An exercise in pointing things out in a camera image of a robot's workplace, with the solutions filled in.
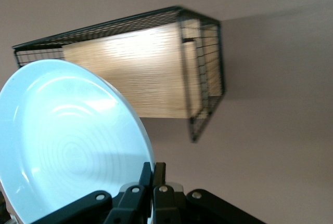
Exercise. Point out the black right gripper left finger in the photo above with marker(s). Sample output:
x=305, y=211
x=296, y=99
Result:
x=147, y=174

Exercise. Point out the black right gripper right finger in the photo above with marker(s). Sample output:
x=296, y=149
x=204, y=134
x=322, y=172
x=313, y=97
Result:
x=160, y=174

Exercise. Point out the light blue round plate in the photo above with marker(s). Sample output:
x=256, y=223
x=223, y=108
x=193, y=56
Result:
x=65, y=130

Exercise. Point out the light wooden board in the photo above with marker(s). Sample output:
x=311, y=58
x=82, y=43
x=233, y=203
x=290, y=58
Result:
x=145, y=78

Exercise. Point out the brown table cover mat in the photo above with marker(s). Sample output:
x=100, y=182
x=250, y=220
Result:
x=260, y=156

